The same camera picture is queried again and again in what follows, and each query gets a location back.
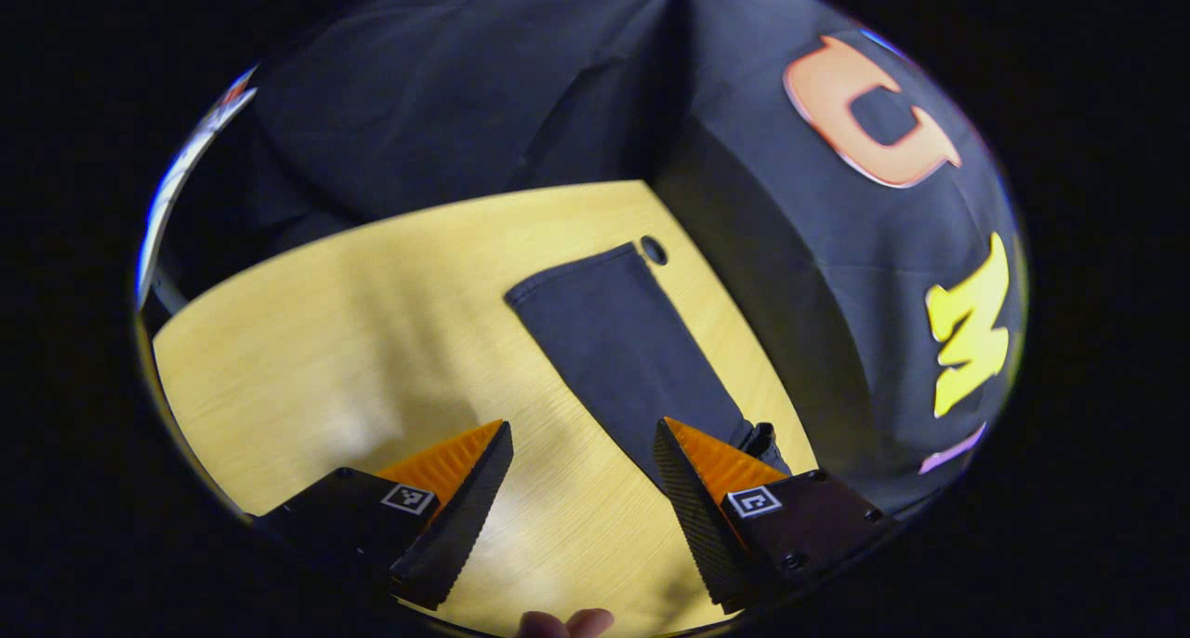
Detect dark denim jeans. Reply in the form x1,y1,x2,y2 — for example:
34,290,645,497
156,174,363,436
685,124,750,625
505,241,793,490

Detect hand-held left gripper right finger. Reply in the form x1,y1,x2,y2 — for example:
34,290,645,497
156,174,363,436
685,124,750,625
653,418,899,614

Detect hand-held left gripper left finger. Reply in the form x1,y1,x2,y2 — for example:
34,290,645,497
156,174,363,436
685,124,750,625
253,420,514,611

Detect black backdrop cloth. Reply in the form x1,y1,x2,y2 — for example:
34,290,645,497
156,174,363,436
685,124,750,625
139,0,1028,518

